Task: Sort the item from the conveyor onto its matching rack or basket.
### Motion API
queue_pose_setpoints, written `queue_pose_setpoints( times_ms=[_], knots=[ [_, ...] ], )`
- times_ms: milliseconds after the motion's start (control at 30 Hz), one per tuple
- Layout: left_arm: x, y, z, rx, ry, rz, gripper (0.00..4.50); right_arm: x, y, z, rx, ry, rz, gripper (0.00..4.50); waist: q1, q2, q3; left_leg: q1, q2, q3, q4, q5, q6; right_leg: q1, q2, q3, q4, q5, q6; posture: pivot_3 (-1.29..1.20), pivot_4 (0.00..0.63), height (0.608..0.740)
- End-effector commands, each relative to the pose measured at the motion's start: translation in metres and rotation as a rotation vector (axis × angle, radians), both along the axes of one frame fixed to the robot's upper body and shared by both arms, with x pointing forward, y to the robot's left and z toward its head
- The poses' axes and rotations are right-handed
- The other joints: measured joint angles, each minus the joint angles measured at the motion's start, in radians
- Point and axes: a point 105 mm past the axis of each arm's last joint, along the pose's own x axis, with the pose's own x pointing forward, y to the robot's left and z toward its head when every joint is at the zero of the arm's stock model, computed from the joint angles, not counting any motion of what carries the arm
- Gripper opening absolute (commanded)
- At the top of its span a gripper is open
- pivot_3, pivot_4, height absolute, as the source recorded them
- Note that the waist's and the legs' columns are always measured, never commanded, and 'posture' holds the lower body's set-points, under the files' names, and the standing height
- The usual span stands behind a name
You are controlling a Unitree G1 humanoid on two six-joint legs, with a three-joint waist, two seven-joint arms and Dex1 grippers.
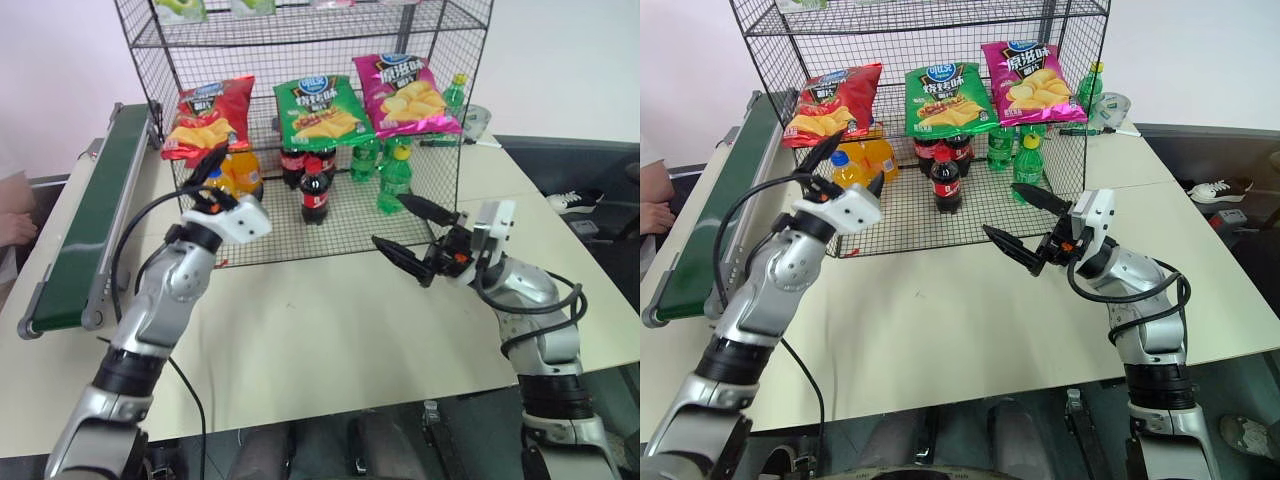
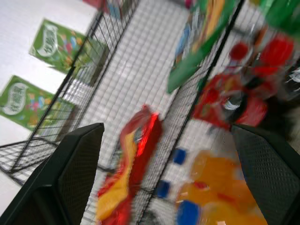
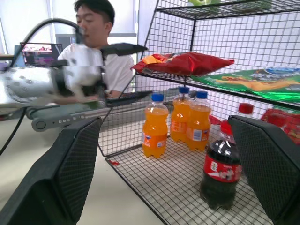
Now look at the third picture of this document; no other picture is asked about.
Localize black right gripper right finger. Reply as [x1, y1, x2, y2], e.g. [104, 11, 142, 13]
[227, 114, 300, 225]

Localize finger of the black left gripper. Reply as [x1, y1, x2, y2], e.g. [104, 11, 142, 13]
[105, 90, 153, 106]
[100, 43, 149, 57]

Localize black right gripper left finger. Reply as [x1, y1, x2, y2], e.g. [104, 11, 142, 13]
[0, 116, 103, 225]

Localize grey conveyor with green belt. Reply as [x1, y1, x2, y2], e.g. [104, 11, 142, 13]
[25, 103, 112, 133]

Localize green object on rack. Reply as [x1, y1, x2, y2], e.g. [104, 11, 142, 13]
[188, 0, 222, 7]

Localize man in white t-shirt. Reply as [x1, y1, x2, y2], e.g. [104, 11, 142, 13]
[57, 0, 136, 95]

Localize orange soda bottle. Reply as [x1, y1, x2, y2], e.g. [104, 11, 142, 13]
[186, 90, 211, 152]
[170, 86, 192, 143]
[142, 93, 170, 159]

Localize red snack packets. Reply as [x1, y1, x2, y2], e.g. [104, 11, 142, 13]
[260, 106, 300, 146]

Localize cola bottle with red label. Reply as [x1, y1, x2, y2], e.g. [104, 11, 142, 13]
[200, 120, 243, 210]
[238, 102, 255, 118]

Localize red chips bag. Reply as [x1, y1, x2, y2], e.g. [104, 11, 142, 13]
[130, 52, 235, 76]

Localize computer monitor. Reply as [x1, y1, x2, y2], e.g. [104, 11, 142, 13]
[20, 43, 63, 67]

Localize red wrapper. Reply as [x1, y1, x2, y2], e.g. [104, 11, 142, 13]
[208, 114, 222, 126]

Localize green chips bag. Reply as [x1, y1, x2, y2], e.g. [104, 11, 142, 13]
[191, 67, 300, 103]

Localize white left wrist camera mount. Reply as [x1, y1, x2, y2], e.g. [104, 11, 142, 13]
[62, 44, 104, 95]

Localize thin black cable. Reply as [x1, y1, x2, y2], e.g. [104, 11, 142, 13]
[0, 112, 25, 156]

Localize black wire shelf rack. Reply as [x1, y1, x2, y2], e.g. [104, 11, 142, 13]
[97, 0, 300, 225]

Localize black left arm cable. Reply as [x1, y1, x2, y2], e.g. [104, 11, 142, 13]
[10, 18, 83, 68]

